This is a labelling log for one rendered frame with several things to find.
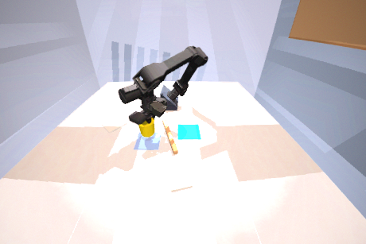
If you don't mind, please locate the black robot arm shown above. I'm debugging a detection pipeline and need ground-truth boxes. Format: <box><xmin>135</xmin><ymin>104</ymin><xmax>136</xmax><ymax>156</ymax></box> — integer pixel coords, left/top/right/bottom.
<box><xmin>118</xmin><ymin>46</ymin><xmax>208</xmax><ymax>118</ymax></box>

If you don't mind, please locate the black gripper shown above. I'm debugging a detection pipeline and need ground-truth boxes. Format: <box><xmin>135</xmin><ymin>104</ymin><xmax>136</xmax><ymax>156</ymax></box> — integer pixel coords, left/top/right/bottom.
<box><xmin>128</xmin><ymin>95</ymin><xmax>165</xmax><ymax>126</ymax></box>

